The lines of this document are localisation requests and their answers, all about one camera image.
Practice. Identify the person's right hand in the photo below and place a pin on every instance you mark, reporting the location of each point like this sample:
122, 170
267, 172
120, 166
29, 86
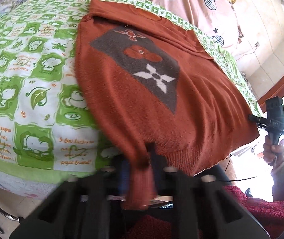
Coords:
273, 154

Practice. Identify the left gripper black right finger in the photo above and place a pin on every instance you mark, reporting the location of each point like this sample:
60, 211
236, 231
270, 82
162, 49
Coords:
201, 206

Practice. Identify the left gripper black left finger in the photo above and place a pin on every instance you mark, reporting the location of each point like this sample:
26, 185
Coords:
78, 208

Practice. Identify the green white patterned bedsheet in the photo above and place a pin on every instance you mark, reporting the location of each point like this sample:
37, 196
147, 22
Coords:
46, 130

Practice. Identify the rust orange knit sweater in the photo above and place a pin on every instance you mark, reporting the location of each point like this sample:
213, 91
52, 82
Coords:
149, 84

